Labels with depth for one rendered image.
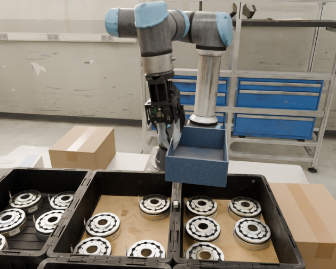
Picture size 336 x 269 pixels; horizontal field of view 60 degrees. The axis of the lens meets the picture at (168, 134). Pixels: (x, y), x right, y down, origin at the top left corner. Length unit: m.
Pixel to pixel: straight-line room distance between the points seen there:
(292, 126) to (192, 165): 2.28
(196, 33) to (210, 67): 0.13
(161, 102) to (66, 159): 0.83
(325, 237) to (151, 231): 0.50
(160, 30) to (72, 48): 3.30
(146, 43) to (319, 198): 0.79
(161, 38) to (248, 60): 2.93
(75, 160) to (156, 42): 0.87
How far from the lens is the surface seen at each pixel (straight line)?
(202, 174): 0.71
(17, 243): 1.01
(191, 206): 0.99
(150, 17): 0.67
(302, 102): 2.88
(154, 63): 0.67
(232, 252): 0.90
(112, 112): 3.94
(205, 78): 1.14
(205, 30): 1.11
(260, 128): 2.89
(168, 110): 0.68
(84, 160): 1.40
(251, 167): 1.57
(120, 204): 1.06
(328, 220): 1.06
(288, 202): 1.08
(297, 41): 3.63
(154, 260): 0.73
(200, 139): 0.88
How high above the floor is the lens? 1.46
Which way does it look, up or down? 24 degrees down
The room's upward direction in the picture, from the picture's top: straight up
